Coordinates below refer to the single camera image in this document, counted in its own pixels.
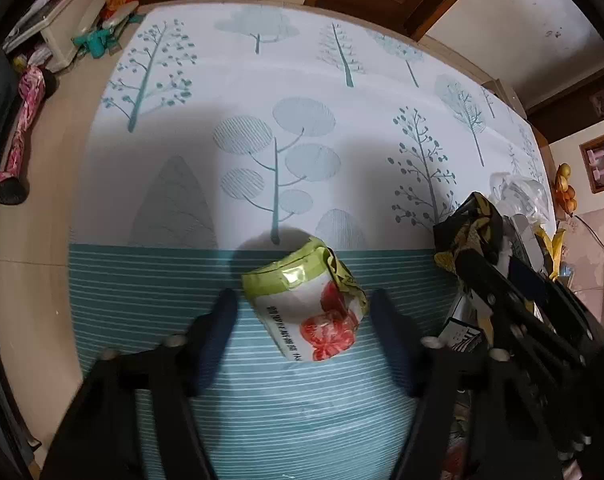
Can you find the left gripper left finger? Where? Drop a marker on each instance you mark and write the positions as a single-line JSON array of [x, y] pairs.
[[99, 436]]

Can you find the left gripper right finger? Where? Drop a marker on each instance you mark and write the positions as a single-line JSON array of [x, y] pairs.
[[433, 375]]

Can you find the green strawberry wrapper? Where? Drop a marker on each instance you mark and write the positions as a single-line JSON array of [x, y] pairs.
[[309, 302]]

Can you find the yellow foil wrapper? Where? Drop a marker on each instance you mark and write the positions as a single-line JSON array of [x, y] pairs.
[[551, 249]]

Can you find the fruit pile on cabinet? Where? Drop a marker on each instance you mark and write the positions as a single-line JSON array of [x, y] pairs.
[[563, 191]]

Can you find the tree-patterned tablecloth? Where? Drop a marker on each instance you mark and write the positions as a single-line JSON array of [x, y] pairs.
[[229, 133]]

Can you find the pink patterned roll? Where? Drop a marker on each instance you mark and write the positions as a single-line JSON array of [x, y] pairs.
[[32, 89]]

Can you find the framed pink wall picture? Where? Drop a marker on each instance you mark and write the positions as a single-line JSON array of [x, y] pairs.
[[593, 156]]

